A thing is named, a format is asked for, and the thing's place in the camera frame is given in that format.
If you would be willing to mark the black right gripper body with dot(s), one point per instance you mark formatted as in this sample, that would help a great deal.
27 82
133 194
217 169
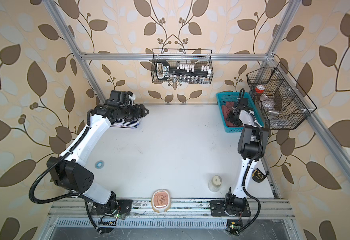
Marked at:
231 116

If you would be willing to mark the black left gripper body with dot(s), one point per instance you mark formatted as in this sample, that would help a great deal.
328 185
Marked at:
131 112

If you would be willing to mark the blue white striped tank top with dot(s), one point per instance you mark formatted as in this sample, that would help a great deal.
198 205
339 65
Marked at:
126 125

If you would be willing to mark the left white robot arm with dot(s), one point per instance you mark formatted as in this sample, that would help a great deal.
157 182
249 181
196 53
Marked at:
68 170

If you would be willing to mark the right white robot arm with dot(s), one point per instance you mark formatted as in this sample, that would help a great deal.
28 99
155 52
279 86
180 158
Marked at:
251 148

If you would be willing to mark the teal plastic basket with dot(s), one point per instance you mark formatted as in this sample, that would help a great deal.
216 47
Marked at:
225 98

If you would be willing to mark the black socket tool set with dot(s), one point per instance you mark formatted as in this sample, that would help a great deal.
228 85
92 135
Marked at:
199 72

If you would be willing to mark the blue tape roll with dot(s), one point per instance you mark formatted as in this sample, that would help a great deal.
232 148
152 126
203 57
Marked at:
99 164

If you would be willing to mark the black yellow tape measure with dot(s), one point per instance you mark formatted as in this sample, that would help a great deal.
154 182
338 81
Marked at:
258 176

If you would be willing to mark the pink oval container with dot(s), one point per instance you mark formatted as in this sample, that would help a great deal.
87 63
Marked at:
161 201

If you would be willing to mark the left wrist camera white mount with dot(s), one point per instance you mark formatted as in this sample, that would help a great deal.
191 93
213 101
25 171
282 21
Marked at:
128 97

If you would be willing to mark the black wire basket back wall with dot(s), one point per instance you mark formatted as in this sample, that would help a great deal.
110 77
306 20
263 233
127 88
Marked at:
182 54

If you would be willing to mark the black wire basket wall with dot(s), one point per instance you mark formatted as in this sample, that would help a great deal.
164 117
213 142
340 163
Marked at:
292 102
182 54

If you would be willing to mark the black wire basket right wall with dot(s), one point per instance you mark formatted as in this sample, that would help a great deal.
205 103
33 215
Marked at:
292 102

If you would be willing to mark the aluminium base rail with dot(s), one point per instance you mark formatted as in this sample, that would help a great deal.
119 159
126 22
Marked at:
191 213

